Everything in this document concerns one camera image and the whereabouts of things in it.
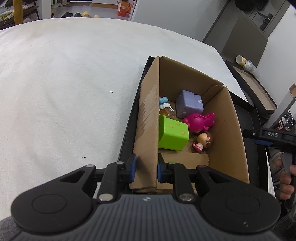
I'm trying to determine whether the green cube toy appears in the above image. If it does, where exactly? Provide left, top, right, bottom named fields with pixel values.
left=158, top=115, right=189, bottom=151

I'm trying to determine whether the small brown-haired doll figurine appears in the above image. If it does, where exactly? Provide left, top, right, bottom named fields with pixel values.
left=192, top=132, right=214, bottom=153

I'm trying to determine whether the pink dinosaur figurine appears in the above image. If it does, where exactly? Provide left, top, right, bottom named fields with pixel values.
left=182, top=113, right=215, bottom=133

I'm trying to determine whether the brown cardboard box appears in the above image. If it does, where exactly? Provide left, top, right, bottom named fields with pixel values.
left=131, top=57, right=250, bottom=192

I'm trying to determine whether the blue red keychain figurine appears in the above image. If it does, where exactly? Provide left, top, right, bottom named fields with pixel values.
left=159, top=96, right=175, bottom=118

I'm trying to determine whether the lavender cube toy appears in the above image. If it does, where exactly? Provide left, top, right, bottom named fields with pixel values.
left=176, top=90, right=204, bottom=118

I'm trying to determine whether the person's right hand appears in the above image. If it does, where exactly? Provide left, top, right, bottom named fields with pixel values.
left=276, top=159, right=296, bottom=200

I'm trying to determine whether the white desk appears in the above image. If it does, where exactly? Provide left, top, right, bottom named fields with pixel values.
left=263, top=84, right=296, bottom=129

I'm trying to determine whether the black shallow tray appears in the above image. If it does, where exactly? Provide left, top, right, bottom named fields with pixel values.
left=120, top=56, right=268, bottom=192

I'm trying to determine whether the black framed cardboard board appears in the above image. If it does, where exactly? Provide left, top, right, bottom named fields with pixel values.
left=225, top=60, right=277, bottom=115

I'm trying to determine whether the yellow slipper left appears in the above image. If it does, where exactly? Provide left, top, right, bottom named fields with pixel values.
left=81, top=11, right=90, bottom=18

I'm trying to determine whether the orange cardboard box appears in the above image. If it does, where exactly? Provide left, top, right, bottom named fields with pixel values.
left=117, top=0, right=132, bottom=17

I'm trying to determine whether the black slipper left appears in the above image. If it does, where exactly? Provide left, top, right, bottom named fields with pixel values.
left=61, top=12, right=73, bottom=18

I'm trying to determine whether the black door handle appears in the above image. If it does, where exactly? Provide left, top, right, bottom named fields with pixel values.
left=257, top=12, right=273, bottom=31

